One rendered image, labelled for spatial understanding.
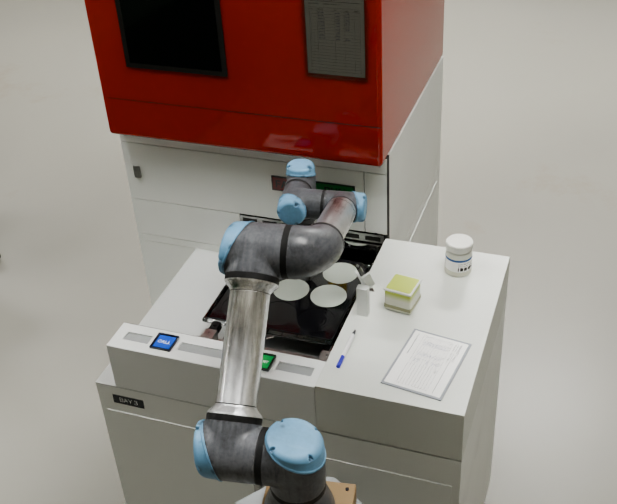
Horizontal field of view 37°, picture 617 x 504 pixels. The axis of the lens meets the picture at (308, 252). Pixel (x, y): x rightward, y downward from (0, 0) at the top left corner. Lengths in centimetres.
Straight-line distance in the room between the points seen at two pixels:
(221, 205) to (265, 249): 87
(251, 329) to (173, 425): 62
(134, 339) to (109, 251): 210
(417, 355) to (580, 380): 151
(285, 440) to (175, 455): 74
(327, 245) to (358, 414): 45
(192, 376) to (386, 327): 49
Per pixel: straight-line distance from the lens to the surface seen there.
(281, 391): 222
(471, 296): 242
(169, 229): 291
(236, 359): 190
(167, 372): 233
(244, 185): 269
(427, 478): 227
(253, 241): 192
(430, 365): 221
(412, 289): 232
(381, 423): 218
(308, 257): 191
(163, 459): 258
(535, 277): 413
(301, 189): 232
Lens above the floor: 245
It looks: 35 degrees down
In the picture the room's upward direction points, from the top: 4 degrees counter-clockwise
